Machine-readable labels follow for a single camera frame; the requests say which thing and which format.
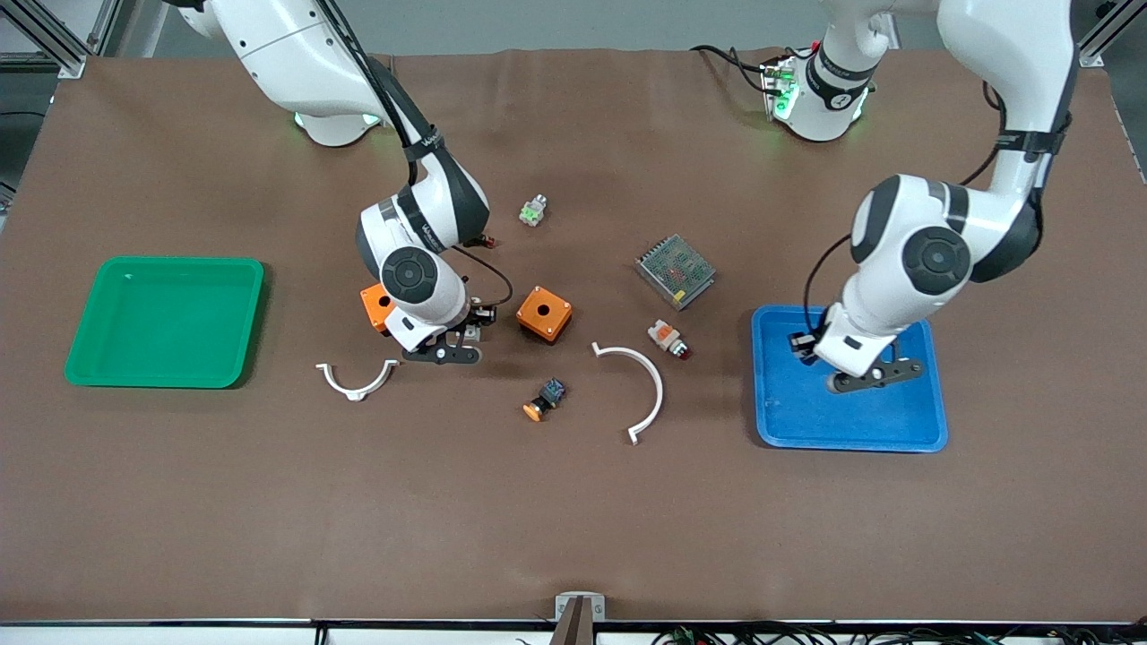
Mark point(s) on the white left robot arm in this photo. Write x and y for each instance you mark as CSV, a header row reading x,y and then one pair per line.
x,y
1004,54

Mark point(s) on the orange box with hole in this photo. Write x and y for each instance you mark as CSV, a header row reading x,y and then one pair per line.
x,y
544,313
375,303

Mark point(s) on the green plastic tray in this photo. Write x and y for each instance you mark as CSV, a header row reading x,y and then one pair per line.
x,y
166,322

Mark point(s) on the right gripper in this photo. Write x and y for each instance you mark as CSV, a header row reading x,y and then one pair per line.
x,y
472,322

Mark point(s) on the orange button blue black body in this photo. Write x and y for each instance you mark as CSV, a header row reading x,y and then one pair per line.
x,y
547,397

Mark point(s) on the green white button switch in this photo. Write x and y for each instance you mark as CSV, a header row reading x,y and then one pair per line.
x,y
533,211

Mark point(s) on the blue plastic tray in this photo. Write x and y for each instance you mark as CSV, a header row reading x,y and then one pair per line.
x,y
896,421

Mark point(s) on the small white curved clamp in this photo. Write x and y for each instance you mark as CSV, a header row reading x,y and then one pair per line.
x,y
357,391

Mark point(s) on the metal mesh power supply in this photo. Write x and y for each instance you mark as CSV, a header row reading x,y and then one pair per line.
x,y
676,271

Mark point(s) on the aluminium frame profile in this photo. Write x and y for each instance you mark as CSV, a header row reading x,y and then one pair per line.
x,y
63,49
1111,31

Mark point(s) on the red pushbutton orange white body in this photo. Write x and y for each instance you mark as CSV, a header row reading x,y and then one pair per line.
x,y
667,337

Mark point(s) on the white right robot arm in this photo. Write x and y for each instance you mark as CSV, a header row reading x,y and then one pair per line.
x,y
278,54

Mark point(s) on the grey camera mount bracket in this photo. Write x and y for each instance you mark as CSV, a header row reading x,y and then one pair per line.
x,y
579,611

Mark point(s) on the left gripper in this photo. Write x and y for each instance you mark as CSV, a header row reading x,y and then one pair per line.
x,y
804,347

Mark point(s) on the brown table mat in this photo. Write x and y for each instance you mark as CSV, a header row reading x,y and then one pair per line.
x,y
573,520

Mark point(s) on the large white curved clamp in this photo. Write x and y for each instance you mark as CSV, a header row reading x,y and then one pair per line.
x,y
656,385

